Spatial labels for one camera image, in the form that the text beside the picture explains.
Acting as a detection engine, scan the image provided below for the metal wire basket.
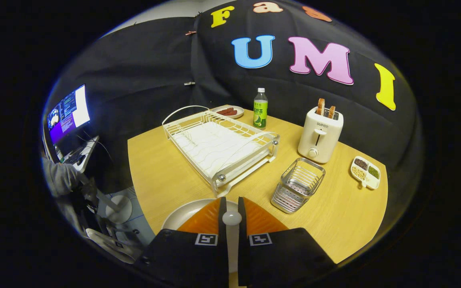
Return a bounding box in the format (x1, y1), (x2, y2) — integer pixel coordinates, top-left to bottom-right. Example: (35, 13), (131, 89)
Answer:
(271, 157), (326, 214)

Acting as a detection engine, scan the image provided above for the grey side desk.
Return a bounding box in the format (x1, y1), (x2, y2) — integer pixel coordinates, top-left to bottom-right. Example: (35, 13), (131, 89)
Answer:
(60, 135), (100, 173)

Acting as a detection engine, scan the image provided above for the grey round plate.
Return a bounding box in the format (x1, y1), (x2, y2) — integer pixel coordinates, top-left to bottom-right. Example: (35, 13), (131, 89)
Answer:
(161, 198), (241, 272)

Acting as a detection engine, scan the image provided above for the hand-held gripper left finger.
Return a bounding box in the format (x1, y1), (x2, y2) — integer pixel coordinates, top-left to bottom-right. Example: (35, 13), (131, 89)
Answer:
(134, 196), (230, 288)

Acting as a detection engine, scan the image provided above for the small grey plate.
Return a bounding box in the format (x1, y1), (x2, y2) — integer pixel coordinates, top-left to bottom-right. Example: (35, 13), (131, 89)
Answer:
(210, 105), (245, 119)

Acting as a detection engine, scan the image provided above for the white toaster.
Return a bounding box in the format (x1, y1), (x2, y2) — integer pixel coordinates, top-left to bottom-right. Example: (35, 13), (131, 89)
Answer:
(297, 106), (344, 164)

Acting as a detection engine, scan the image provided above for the green label drink bottle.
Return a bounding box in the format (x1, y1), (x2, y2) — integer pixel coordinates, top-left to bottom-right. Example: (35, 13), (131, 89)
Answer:
(253, 88), (269, 129)

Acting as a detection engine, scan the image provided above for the black backdrop cloth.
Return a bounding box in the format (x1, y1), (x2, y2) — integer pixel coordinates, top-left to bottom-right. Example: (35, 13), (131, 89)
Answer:
(44, 0), (425, 200)

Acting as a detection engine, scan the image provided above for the white compartment dish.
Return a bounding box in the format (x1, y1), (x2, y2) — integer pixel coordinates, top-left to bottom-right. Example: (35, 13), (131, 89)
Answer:
(350, 156), (381, 190)

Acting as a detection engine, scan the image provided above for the white round stand base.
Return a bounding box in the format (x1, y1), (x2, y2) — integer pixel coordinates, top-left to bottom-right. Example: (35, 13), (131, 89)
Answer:
(106, 195), (134, 224)

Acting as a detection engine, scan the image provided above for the white wire dish rack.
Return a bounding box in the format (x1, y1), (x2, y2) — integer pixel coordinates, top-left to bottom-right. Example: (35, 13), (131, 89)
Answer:
(162, 105), (281, 198)

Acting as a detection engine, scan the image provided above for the white spoon with striped handle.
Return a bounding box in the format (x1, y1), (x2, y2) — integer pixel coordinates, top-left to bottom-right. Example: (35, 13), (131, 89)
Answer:
(222, 210), (243, 226)

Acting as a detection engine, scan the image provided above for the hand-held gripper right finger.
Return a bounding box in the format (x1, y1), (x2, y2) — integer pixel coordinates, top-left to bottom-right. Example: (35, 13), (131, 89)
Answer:
(237, 196), (337, 288)

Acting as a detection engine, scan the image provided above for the computer monitor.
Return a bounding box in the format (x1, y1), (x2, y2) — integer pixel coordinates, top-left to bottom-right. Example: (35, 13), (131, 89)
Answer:
(46, 83), (92, 145)

